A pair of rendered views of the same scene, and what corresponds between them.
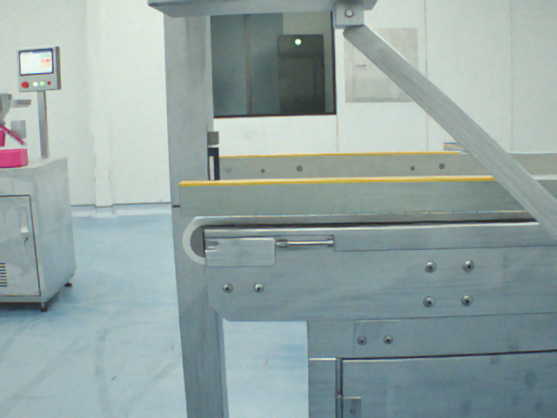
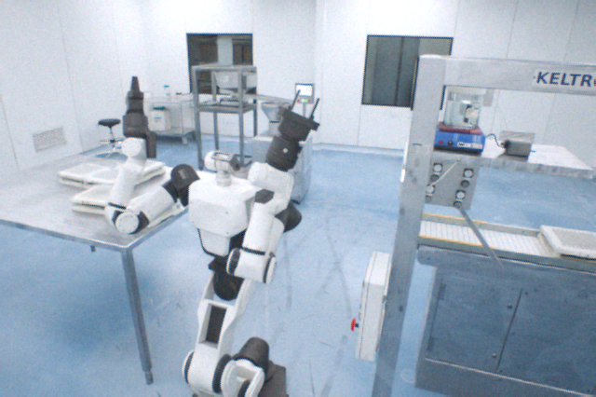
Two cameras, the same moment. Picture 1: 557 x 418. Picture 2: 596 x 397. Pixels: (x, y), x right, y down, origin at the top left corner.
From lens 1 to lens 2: 1.23 m
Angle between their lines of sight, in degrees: 18
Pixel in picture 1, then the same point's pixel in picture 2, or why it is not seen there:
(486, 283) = (482, 267)
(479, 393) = (477, 290)
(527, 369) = (491, 287)
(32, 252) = (297, 179)
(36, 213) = (301, 163)
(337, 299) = (446, 264)
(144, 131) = (339, 108)
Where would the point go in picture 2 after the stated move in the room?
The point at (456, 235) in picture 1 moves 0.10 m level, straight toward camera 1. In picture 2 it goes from (477, 256) to (474, 266)
